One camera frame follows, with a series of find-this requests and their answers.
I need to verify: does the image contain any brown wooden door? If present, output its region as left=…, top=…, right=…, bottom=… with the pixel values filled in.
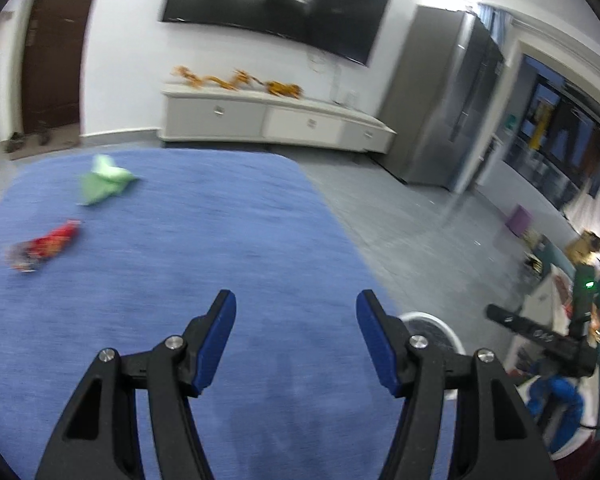
left=21, top=0, right=105, bottom=135

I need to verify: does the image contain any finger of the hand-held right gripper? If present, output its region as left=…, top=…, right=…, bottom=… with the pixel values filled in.
left=486, top=303, right=570, bottom=352

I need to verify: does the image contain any glass balcony door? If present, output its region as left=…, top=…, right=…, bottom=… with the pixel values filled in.
left=502, top=54, right=600, bottom=217

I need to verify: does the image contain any white low tv cabinet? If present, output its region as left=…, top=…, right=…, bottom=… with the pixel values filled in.
left=158, top=82, right=398, bottom=154

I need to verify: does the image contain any red snack wrapper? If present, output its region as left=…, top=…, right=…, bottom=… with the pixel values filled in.
left=4, top=219, right=84, bottom=274

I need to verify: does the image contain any blue grey curtain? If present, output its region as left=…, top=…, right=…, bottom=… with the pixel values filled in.
left=477, top=2, right=507, bottom=57

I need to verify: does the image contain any grey refrigerator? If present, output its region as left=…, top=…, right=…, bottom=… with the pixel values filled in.
left=384, top=4, right=507, bottom=192

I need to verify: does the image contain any green snack wrapper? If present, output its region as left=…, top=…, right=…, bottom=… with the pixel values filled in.
left=77, top=154, right=142, bottom=207

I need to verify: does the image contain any black wall television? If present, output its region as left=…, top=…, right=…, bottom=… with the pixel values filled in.
left=159, top=0, right=397, bottom=67

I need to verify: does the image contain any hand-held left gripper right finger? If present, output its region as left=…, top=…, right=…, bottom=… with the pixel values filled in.
left=355, top=289, right=561, bottom=480

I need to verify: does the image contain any orange dragon figurine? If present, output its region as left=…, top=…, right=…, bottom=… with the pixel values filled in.
left=266, top=81, right=305, bottom=99
left=230, top=68, right=267, bottom=93
left=172, top=65, right=232, bottom=92

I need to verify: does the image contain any brown cardboard box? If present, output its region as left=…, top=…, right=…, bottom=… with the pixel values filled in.
left=565, top=230, right=600, bottom=262

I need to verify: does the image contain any person's blue white clothing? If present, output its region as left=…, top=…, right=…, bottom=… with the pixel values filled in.
left=522, top=372, right=589, bottom=427

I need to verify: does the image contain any purple stool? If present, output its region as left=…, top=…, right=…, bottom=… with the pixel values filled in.
left=507, top=204, right=534, bottom=237

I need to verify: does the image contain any blue tablecloth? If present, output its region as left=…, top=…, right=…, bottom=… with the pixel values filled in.
left=0, top=147, right=457, bottom=480

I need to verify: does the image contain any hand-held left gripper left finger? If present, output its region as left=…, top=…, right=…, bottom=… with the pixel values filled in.
left=34, top=302, right=238, bottom=480

